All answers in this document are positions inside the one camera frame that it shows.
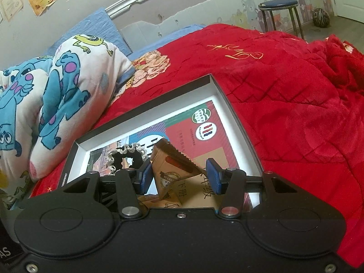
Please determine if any blue bed sheet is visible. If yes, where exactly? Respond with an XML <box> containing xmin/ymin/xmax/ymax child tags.
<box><xmin>131</xmin><ymin>24</ymin><xmax>205</xmax><ymax>60</ymax></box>

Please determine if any white framed wall certificate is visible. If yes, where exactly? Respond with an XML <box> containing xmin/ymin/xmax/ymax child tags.
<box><xmin>0</xmin><ymin>0</ymin><xmax>24</xmax><ymax>22</ymax></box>

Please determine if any brown triangular snack packet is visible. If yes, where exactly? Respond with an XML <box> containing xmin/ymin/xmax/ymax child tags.
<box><xmin>150</xmin><ymin>137</ymin><xmax>206</xmax><ymax>204</ymax></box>

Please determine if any cartoon monster printed blanket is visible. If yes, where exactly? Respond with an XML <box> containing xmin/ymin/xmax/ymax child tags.
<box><xmin>0</xmin><ymin>33</ymin><xmax>135</xmax><ymax>211</ymax></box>

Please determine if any red quilted bedspread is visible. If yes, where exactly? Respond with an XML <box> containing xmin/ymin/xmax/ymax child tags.
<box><xmin>30</xmin><ymin>23</ymin><xmax>364</xmax><ymax>270</ymax></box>

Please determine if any brown striped ball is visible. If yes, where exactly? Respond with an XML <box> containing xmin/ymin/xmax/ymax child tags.
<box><xmin>312</xmin><ymin>8</ymin><xmax>330</xmax><ymax>28</ymax></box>

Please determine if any illustrated textbook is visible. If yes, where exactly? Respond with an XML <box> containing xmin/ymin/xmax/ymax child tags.
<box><xmin>89</xmin><ymin>98</ymin><xmax>252</xmax><ymax>209</ymax></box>

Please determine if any round blue-topped stool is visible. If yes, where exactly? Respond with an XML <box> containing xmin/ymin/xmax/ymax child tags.
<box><xmin>258</xmin><ymin>0</ymin><xmax>305</xmax><ymax>40</ymax></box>

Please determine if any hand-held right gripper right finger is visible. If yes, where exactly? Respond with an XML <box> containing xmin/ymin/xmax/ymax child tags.
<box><xmin>205</xmin><ymin>158</ymin><xmax>288</xmax><ymax>219</ymax></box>

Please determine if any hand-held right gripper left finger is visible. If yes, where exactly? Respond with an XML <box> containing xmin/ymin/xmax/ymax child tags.
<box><xmin>63</xmin><ymin>161</ymin><xmax>153</xmax><ymax>219</ymax></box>

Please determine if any black cardboard box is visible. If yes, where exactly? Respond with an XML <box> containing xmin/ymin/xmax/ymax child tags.
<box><xmin>57</xmin><ymin>74</ymin><xmax>263</xmax><ymax>208</ymax></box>

